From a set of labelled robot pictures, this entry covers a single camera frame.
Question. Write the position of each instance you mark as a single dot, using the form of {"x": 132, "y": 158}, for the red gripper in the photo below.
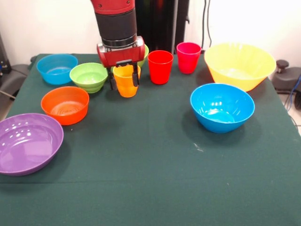
{"x": 120, "y": 55}

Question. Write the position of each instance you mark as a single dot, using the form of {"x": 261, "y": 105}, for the orange plastic bowl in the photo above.
{"x": 65, "y": 108}

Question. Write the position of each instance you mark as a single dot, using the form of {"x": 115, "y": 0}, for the purple plastic bowl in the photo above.
{"x": 28, "y": 146}

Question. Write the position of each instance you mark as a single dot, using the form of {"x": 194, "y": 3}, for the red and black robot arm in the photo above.
{"x": 115, "y": 21}

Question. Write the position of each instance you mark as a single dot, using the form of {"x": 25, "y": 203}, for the orange plastic cup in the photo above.
{"x": 125, "y": 82}

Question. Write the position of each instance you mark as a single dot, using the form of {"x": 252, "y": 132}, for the large green plastic bowl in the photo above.
{"x": 144, "y": 56}

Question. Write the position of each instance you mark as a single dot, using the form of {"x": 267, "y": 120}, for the small green ribbed bowl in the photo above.
{"x": 88, "y": 78}

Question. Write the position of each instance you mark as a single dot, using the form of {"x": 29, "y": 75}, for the red plastic cup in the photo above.
{"x": 160, "y": 73}

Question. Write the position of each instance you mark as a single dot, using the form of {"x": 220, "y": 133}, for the pink plastic cup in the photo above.
{"x": 187, "y": 63}

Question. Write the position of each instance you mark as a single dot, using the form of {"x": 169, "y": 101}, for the small blue plastic bowl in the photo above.
{"x": 56, "y": 70}

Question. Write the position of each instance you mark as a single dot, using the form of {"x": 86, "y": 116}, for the dark green tablecloth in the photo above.
{"x": 150, "y": 164}

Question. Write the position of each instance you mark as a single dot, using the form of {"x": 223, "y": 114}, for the large blue plastic bowl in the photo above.
{"x": 221, "y": 106}

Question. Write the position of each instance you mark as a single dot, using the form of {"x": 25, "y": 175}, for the grey machine base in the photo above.
{"x": 14, "y": 77}

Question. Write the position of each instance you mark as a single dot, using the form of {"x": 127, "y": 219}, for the yellow plastic bowl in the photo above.
{"x": 240, "y": 61}

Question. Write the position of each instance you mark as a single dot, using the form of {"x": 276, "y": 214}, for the black equipment rack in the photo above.
{"x": 3, "y": 58}

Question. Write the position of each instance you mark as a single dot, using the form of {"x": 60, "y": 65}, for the grey base with black knob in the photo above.
{"x": 287, "y": 77}

